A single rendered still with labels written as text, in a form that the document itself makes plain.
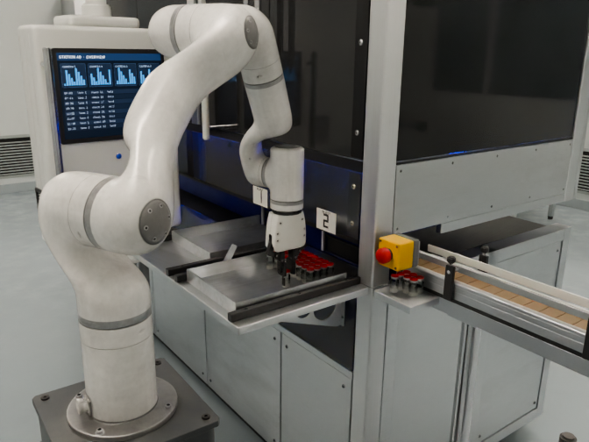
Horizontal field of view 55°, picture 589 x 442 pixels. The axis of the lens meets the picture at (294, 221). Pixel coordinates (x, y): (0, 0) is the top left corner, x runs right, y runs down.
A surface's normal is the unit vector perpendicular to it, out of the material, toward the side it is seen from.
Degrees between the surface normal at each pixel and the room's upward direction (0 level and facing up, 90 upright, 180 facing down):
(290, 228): 91
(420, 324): 90
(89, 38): 90
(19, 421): 0
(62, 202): 69
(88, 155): 90
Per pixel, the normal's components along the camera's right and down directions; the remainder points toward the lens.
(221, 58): 0.41, 0.61
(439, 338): 0.59, 0.23
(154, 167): 0.77, -0.43
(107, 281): 0.20, -0.70
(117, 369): 0.26, 0.28
